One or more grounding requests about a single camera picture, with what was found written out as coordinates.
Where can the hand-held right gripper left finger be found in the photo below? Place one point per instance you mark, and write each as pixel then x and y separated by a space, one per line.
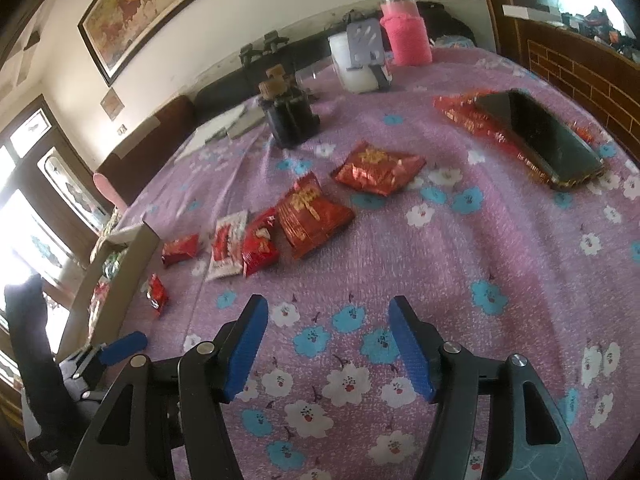
pixel 245 350

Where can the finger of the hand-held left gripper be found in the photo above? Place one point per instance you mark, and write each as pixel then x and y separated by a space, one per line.
pixel 122 347

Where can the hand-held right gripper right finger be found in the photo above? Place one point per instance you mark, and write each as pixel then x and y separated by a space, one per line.
pixel 412 350

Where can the tiny red candy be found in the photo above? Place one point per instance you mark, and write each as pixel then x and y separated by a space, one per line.
pixel 157 295

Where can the green candy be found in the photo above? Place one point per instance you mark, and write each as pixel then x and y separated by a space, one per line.
pixel 111 262

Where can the cardboard box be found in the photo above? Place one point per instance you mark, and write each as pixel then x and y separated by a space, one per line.
pixel 130 260

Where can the red and white snack packet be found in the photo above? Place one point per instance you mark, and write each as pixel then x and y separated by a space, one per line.
pixel 227 247

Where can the small red crinkled snack packet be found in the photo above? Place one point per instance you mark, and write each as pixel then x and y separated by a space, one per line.
pixel 259 245

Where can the large red snack packet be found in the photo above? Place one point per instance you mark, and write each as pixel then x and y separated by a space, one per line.
pixel 310 215
pixel 377 170

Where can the person's left forearm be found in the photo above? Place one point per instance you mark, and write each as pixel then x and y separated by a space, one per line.
pixel 37 350

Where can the pink plush item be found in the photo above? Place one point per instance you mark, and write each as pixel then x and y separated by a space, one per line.
pixel 107 190

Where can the wooden glass door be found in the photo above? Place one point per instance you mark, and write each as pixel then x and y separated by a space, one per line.
pixel 50 185

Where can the brown sofa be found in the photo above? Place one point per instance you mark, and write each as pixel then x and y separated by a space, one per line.
pixel 150 145

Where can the white paper sheets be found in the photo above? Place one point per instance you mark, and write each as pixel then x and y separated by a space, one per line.
pixel 210 132

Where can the beige notebook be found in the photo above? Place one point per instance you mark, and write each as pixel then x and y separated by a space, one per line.
pixel 245 121

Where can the black bottle with cork cap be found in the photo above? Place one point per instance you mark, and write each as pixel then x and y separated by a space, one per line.
pixel 292 120

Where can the red foil envelope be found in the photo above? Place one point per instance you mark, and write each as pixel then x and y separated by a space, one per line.
pixel 465 115

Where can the black smartphone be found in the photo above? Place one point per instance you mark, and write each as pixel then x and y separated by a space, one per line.
pixel 542 135

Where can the black sofa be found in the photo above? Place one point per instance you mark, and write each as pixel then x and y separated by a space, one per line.
pixel 225 85

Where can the clear plastic cup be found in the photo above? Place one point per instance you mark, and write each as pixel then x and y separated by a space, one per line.
pixel 312 77

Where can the white plastic jar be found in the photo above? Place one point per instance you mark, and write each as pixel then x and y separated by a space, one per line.
pixel 350 70

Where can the black clamp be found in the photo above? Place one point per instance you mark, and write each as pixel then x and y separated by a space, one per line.
pixel 276 41
pixel 250 54

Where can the bottle with pink knit sleeve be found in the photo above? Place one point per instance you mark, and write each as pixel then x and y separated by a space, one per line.
pixel 405 35

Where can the wooden brick-pattern panel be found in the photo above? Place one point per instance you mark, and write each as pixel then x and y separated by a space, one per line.
pixel 575 70

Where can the white sill board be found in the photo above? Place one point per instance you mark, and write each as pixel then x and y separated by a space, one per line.
pixel 532 11

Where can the dark clutter on sill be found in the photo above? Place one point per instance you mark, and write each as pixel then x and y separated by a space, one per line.
pixel 605 30

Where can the small wall label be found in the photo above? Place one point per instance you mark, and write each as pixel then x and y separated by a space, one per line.
pixel 112 104

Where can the framed wall painting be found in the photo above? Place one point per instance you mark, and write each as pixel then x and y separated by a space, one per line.
pixel 165 10

